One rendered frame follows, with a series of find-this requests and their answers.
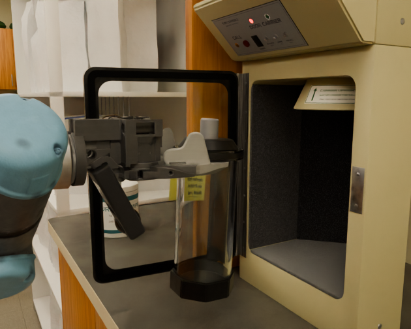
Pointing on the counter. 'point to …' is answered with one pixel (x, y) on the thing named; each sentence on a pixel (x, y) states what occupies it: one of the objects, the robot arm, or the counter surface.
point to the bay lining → (297, 169)
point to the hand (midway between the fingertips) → (205, 164)
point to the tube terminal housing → (288, 66)
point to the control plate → (260, 29)
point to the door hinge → (243, 163)
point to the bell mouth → (327, 94)
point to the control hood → (303, 23)
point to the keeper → (357, 189)
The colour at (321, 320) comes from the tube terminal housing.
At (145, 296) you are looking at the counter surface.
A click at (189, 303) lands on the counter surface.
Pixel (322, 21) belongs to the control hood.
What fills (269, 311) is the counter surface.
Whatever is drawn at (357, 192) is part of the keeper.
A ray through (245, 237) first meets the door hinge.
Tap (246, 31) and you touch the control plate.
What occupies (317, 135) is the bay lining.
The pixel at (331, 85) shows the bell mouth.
